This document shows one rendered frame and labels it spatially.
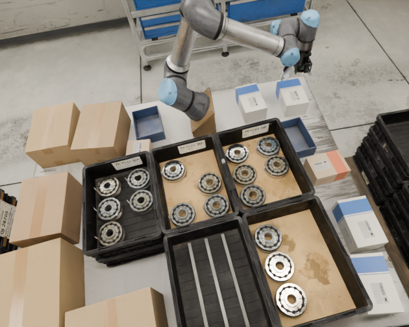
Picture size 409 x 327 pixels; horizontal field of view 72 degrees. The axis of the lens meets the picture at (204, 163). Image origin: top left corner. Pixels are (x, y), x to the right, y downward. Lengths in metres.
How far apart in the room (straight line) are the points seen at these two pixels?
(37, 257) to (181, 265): 0.55
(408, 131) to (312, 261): 1.17
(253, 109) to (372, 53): 2.01
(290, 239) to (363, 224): 0.31
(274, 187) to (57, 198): 0.95
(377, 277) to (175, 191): 0.84
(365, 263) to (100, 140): 1.26
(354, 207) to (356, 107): 1.58
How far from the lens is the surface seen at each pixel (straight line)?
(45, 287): 1.25
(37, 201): 1.47
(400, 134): 2.04
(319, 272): 1.17
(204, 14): 1.11
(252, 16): 3.02
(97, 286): 1.38
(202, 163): 1.31
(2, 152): 3.16
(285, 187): 1.26
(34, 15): 4.09
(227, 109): 1.67
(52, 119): 1.74
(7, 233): 2.17
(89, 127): 1.58
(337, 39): 3.46
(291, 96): 1.63
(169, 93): 1.36
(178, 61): 1.40
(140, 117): 1.72
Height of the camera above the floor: 1.94
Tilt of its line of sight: 58 degrees down
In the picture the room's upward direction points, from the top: 11 degrees counter-clockwise
